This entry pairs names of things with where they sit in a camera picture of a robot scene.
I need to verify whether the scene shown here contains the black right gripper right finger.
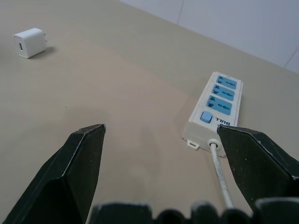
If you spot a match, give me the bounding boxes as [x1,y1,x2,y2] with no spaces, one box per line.
[216,126,299,213]

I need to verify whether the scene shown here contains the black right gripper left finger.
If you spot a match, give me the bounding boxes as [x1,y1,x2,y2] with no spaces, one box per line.
[0,123,107,224]

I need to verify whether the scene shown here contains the white power strip blue sockets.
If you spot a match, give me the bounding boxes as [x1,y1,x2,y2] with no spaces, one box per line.
[182,71,244,157]

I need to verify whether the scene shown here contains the white USB charger adapter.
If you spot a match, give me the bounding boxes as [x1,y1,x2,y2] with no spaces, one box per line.
[12,28,49,59]

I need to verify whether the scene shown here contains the white power strip cable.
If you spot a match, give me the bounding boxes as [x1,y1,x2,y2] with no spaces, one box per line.
[209,141,235,209]

